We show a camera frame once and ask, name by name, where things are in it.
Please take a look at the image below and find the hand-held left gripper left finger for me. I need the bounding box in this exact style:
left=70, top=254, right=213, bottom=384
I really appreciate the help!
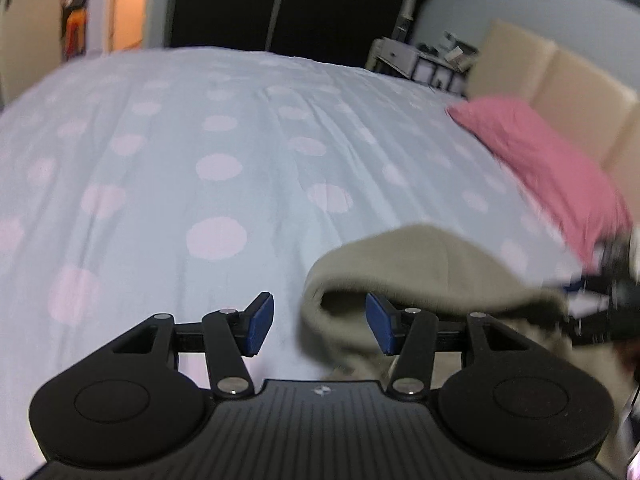
left=75, top=292, right=275, bottom=401

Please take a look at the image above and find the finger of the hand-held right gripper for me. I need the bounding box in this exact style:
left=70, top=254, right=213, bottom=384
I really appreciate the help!
left=567, top=307, right=640, bottom=350
left=545, top=271, right=617, bottom=295

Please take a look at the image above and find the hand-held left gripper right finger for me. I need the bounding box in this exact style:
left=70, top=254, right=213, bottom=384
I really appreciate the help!
left=365, top=292, right=566, bottom=401

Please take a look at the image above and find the beige fleece garment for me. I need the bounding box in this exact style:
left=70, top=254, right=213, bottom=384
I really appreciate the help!
left=298, top=222, right=633, bottom=411

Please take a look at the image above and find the pink pillow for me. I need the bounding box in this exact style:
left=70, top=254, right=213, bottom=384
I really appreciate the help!
left=446, top=97, right=633, bottom=268

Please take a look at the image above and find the cream padded headboard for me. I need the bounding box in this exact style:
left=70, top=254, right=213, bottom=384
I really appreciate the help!
left=467, top=19, right=640, bottom=211

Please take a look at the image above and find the polka dot bed sheet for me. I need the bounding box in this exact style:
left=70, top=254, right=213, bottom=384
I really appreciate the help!
left=0, top=47, right=591, bottom=480

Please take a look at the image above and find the white nightstand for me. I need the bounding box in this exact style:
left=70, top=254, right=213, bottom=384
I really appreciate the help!
left=365, top=32, right=481, bottom=96

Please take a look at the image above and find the black sliding door wardrobe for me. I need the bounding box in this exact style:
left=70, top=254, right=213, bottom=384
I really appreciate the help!
left=165, top=0, right=441, bottom=68

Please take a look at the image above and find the lit doorway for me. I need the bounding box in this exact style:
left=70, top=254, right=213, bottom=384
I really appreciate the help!
left=60, top=0, right=151, bottom=61

